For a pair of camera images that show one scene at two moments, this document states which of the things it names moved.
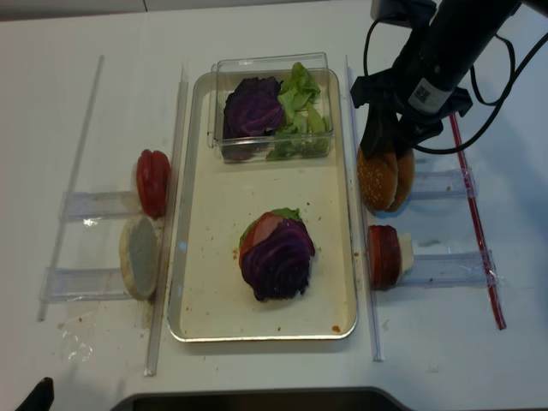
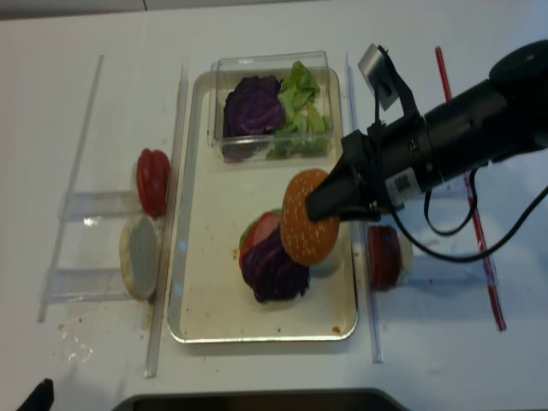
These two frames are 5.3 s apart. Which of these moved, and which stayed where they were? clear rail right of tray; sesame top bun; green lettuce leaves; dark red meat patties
Moved: sesame top bun
Stayed: green lettuce leaves; clear rail right of tray; dark red meat patties
